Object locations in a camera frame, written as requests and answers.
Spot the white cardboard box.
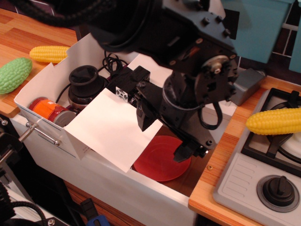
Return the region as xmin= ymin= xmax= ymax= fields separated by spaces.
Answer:
xmin=14 ymin=34 xmax=162 ymax=172

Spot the red plastic plate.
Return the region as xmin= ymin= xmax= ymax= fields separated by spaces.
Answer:
xmin=133 ymin=136 xmax=191 ymax=182

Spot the grey toy faucet block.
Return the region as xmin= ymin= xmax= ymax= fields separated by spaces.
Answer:
xmin=231 ymin=68 xmax=266 ymax=106

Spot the blue black clamp grip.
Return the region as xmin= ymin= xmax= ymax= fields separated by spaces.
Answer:
xmin=80 ymin=198 xmax=110 ymax=226

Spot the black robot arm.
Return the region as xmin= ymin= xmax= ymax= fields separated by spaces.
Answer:
xmin=13 ymin=0 xmax=238 ymax=162

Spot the teal toy cabinet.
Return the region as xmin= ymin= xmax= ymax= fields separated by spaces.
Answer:
xmin=222 ymin=0 xmax=301 ymax=74

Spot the green toy bitter gourd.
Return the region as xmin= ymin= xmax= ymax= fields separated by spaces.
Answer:
xmin=0 ymin=57 xmax=32 ymax=94

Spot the yellow toy corn right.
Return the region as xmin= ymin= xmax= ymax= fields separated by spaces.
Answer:
xmin=246 ymin=108 xmax=301 ymax=135

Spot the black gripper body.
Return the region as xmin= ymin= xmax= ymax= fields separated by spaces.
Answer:
xmin=107 ymin=66 xmax=216 ymax=157

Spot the grey toy stove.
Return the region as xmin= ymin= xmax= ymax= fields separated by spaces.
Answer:
xmin=213 ymin=87 xmax=301 ymax=221

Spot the orange labelled can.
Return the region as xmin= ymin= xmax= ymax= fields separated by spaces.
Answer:
xmin=29 ymin=97 xmax=76 ymax=127

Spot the black cable in box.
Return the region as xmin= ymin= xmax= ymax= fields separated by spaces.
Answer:
xmin=97 ymin=50 xmax=129 ymax=78

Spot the metal clamp handle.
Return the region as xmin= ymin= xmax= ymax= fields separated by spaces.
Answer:
xmin=0 ymin=119 xmax=61 ymax=146

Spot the white toy sink basin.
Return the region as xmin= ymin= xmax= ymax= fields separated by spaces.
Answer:
xmin=10 ymin=77 xmax=238 ymax=226

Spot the black stove knob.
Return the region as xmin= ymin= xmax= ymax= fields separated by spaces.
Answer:
xmin=256 ymin=175 xmax=301 ymax=213

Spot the yellow toy corn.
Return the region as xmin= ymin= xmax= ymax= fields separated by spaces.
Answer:
xmin=246 ymin=108 xmax=301 ymax=135
xmin=29 ymin=46 xmax=69 ymax=64

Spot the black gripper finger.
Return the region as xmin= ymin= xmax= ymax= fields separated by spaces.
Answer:
xmin=136 ymin=103 xmax=161 ymax=131
xmin=174 ymin=142 xmax=195 ymax=162

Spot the yellow toy corn left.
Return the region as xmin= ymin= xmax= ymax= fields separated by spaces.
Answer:
xmin=29 ymin=46 xmax=69 ymax=64

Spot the black braided cable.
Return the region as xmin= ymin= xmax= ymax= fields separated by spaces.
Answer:
xmin=0 ymin=183 xmax=49 ymax=226

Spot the black 3D mouse controller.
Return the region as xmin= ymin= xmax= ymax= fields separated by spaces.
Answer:
xmin=68 ymin=65 xmax=109 ymax=111

